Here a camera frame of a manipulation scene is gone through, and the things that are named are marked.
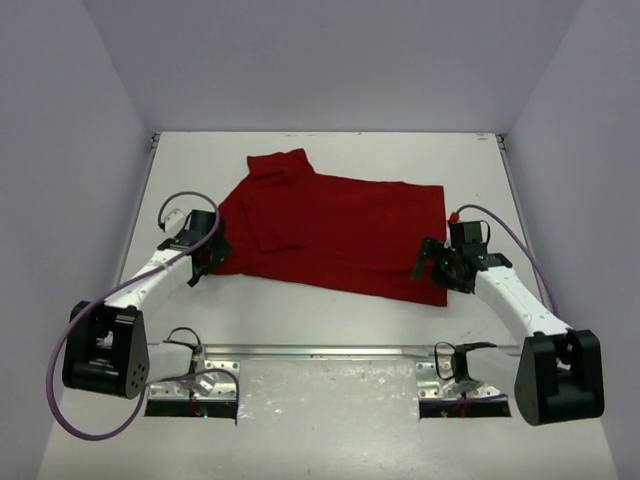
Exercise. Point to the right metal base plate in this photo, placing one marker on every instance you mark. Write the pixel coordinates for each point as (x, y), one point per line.
(434, 383)

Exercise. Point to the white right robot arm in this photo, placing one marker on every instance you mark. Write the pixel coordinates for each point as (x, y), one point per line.
(558, 374)

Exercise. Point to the red t shirt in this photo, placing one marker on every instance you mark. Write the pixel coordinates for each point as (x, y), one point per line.
(287, 222)

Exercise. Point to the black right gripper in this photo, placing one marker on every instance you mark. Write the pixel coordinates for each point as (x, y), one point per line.
(432, 250)

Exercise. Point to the metal base plate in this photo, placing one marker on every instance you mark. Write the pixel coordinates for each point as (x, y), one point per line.
(434, 383)
(216, 381)

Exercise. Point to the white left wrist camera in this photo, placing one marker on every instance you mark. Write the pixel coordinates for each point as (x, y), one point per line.
(173, 222)

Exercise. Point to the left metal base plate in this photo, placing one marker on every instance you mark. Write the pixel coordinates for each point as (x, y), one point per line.
(216, 381)

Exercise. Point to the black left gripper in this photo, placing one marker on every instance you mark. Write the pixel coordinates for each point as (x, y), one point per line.
(213, 255)

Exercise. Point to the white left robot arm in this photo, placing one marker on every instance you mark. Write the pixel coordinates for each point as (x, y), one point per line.
(107, 352)

